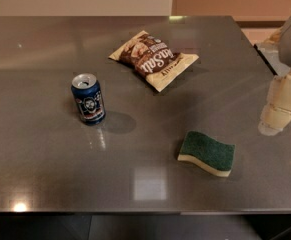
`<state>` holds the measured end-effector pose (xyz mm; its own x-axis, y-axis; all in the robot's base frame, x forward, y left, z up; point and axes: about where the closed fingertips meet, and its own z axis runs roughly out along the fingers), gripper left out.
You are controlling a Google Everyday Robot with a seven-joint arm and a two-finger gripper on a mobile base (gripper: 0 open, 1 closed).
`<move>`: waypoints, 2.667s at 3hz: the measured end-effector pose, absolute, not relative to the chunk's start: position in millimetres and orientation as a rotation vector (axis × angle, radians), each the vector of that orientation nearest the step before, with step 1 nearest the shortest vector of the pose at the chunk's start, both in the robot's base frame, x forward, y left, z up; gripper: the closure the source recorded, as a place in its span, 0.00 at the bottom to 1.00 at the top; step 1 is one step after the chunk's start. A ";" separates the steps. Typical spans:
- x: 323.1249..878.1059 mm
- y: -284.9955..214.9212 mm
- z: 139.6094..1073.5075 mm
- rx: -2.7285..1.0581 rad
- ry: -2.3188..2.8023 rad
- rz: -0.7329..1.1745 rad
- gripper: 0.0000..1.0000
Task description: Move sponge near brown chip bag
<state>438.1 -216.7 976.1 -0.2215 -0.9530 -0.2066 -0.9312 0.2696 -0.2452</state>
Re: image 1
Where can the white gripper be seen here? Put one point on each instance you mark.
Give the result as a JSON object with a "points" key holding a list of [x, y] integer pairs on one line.
{"points": [[276, 113]]}

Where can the blue soda can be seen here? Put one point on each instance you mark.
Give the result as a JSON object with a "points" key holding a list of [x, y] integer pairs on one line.
{"points": [[87, 94]]}

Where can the green and yellow sponge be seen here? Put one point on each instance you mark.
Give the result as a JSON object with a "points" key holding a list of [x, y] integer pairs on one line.
{"points": [[207, 153]]}

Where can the brown chip bag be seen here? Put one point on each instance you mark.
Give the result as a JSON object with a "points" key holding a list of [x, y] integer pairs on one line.
{"points": [[153, 59]]}

